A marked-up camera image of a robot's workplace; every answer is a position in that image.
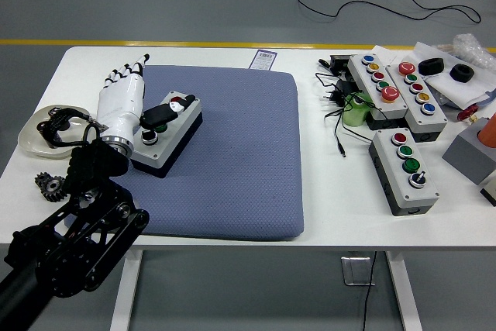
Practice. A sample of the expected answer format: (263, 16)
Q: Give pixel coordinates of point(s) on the green tape roll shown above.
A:
(354, 116)

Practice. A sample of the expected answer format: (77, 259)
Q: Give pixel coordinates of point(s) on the grey block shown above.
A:
(463, 156)

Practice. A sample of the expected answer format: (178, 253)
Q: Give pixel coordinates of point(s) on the grey four-button control box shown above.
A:
(170, 145)
(391, 176)

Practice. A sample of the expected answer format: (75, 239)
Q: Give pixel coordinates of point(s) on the white foam sheet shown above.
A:
(449, 88)

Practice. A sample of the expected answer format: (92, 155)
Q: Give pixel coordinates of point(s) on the clear bubble wrap bag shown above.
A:
(470, 46)

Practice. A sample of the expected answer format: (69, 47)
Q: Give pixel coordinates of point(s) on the small black device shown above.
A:
(339, 63)

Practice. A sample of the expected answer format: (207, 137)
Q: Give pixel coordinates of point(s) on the small white box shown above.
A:
(490, 189)

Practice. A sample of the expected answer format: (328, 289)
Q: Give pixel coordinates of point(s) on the translucent shallow dish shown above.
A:
(29, 133)

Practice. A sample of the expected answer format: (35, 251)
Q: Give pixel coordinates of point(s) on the metal floor plate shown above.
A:
(350, 269)

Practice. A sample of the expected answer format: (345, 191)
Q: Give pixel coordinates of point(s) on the blue-grey textured mat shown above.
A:
(232, 152)

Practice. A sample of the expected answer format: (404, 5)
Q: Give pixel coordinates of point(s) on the white paper sheet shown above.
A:
(387, 52)

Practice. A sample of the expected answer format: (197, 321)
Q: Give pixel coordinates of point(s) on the black metal gear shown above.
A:
(57, 190)
(42, 180)

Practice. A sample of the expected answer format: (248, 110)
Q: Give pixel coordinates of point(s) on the orange cylinder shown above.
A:
(489, 133)

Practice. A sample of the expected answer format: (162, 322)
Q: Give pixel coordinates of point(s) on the purple-edged label card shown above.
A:
(263, 60)

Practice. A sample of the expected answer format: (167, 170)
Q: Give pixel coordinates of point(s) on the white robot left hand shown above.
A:
(116, 102)

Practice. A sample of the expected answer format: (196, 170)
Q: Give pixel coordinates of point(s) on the white table leg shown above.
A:
(403, 292)
(126, 296)

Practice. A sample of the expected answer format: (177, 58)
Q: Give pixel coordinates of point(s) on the red knob part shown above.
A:
(467, 114)

